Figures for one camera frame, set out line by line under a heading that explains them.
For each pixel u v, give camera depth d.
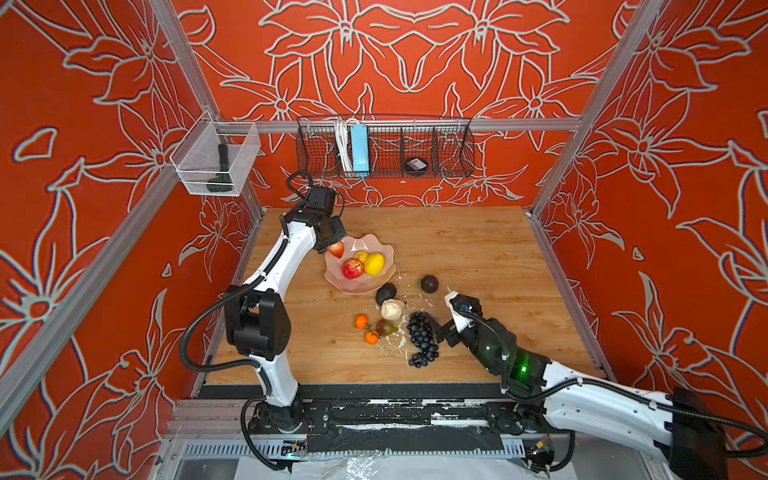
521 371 0.58
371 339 0.85
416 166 0.95
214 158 0.87
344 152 0.90
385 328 0.84
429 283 0.93
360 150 0.90
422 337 0.82
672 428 0.42
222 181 0.79
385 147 0.98
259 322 0.47
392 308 0.87
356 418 0.74
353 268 0.95
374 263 0.97
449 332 0.66
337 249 0.88
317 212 0.62
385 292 0.92
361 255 1.00
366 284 0.97
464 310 0.61
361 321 0.88
